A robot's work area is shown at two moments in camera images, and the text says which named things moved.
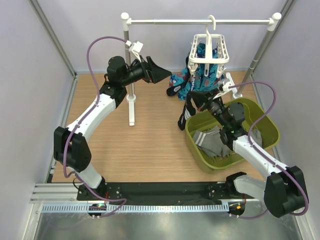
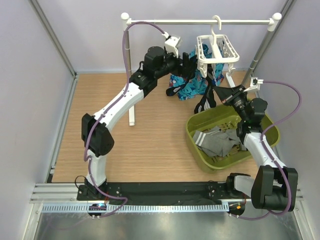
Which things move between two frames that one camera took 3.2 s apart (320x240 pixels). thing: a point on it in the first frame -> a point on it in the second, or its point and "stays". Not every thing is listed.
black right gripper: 202,98 -> 227,95
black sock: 174,90 stays
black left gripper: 151,73 -> 187,67
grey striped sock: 211,142 stays
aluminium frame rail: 56,193 stays
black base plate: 163,191 stays
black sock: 189,111 -> 209,99
